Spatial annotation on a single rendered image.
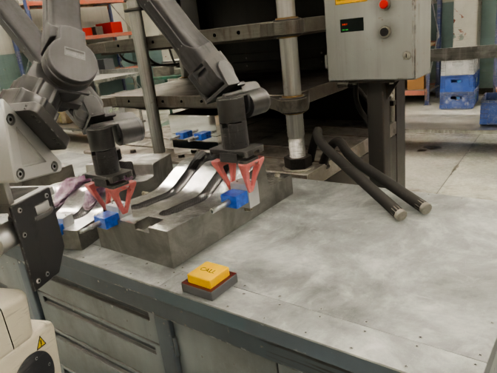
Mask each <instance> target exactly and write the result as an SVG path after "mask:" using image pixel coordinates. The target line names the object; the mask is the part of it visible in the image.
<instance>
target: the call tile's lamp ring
mask: <svg viewBox="0 0 497 373"><path fill-rule="evenodd" d="M229 274H230V275H229V276H228V277H227V278H225V279H224V280H222V281H221V282H219V284H217V285H216V286H214V287H213V288H212V289H207V288H205V287H202V286H198V285H196V284H193V283H189V282H187V281H188V278H187V279H185V280H184V281H183V282H181V283H184V284H187V285H190V286H193V287H196V288H199V289H202V290H205V291H207V292H212V291H214V290H215V289H216V288H217V287H219V286H220V285H221V284H223V283H225V282H226V281H227V280H228V279H229V278H231V277H232V276H234V275H235V274H236V273H235V272H230V271H229Z"/></svg>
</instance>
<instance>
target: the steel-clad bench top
mask: <svg viewBox="0 0 497 373"><path fill-rule="evenodd" d="M56 157H57V158H58V159H59V160H60V162H61V163H65V164H72V167H73V170H74V174H75V176H77V177H78V175H80V176H82V175H83V174H84V173H86V172H87V171H86V164H88V163H89V162H91V161H92V156H91V155H88V154H81V153H74V152H67V153H64V154H61V155H57V156H56ZM292 186H293V194H292V195H289V196H288V197H287V198H285V199H283V200H282V201H281V202H279V203H278V204H275V205H274V206H273V207H271V208H269V209H267V210H266V211H265V212H263V213H261V214H260V215H258V216H257V217H255V218H253V219H252V220H250V221H249V222H247V223H246V224H243V225H242V226H241V227H239V228H238V229H236V230H234V231H233V232H231V233H229V234H228V235H227V236H225V237H224V238H221V239H220V240H219V241H217V242H215V243H213V244H212V245H211V246H209V247H207V248H206V249H204V250H203V251H201V252H199V253H198V254H196V255H195V256H193V257H192V258H190V259H188V260H187V261H185V262H184V263H182V264H181V265H179V266H177V267H175V268H174V269H173V268H169V267H167V266H162V265H160V264H157V263H153V262H150V261H145V260H143V259H140V258H136V257H133V256H130V255H126V254H123V253H120V252H116V251H113V250H111V249H106V248H103V247H101V242H100V238H99V239H98V240H96V241H95V242H94V243H92V244H90V245H89V246H88V247H87V248H85V249H84V250H82V251H81V250H71V249H64V251H63V255H64V256H67V257H69V258H72V259H75V260H77V261H81V262H84V263H87V264H89V265H92V266H96V267H98V268H101V269H105V270H107V271H109V272H113V273H115V274H118V275H122V276H124V277H126V278H130V279H133V280H136V281H139V282H141V283H145V284H147V285H150V286H153V287H156V288H159V289H162V290H164V291H167V292H171V293H173V294H176V295H180V296H181V297H184V298H188V299H190V300H194V301H197V302H198V303H202V304H205V305H207V306H211V307H214V308H216V309H219V310H222V311H224V312H228V313H231V314H233V315H236V316H239V317H243V318H245V319H248V320H252V321H254V322H256V323H260V324H263V325H265V326H269V327H271V328H273V329H277V330H280V331H282V332H286V333H289V334H291V335H294V336H297V337H301V338H303V339H306V340H309V341H311V342H314V343H318V344H320V345H323V346H327V347H328V348H331V349H335V350H337V351H340V352H344V353H346V354H349V355H352V356H354V357H358V358H361V359H363V360H366V361H369V362H372V363H375V364H378V365H380V366H384V367H386V368H389V369H393V370H395V371H398V372H401V373H484V371H485V369H486V367H487V363H488V361H489V359H490V355H491V353H492V350H493V347H494V345H495V342H496V339H497V201H492V200H485V199H478V198H466V197H459V196H452V195H440V194H433V193H426V192H414V191H411V192H413V193H414V194H416V195H418V196H419V197H420V198H422V199H423V200H425V201H427V202H428V203H429V204H431V206H432V209H431V211H430V212H429V213H428V214H426V215H424V214H422V213H421V212H419V211H418V210H417V209H415V208H413V207H412V206H411V205H409V204H408V203H406V202H405V201H403V200H402V199H401V198H399V197H398V196H396V195H394V194H393V193H392V192H390V191H389V190H388V189H386V188H381V187H379V188H380V189H381V190H382V191H383V192H384V193H385V194H386V195H388V196H389V197H390V198H391V199H392V200H394V201H395V202H396V203H397V204H398V205H400V207H401V208H403V210H404V211H406V212H407V217H406V219H404V220H403V221H397V219H395V218H394V217H393V216H392V215H391V214H390V213H389V212H388V211H387V210H386V209H384V208H383V207H382V206H381V205H380V204H379V203H378V202H377V201H375V200H374V199H373V198H372V197H371V196H370V195H369V194H368V193H367V192H366V191H365V190H364V189H363V188H362V187H361V186H360V185H355V184H342V183H335V182H329V181H316V180H309V179H302V178H292ZM207 261H208V262H211V263H216V264H219V265H222V266H227V267H228V268H229V271H230V272H235V273H237V283H236V284H235V285H233V286H232V287H230V288H229V289H228V290H226V291H225V292H224V293H223V294H221V295H220V296H219V297H218V298H216V299H215V300H213V301H210V300H207V299H204V298H200V297H198V296H196V295H192V294H189V293H187V292H183V290H182V286H181V282H183V281H184V280H185V279H187V278H188V277H187V274H189V273H190V272H191V271H193V270H194V269H196V268H198V267H199V266H200V265H202V264H203V263H205V262H207Z"/></svg>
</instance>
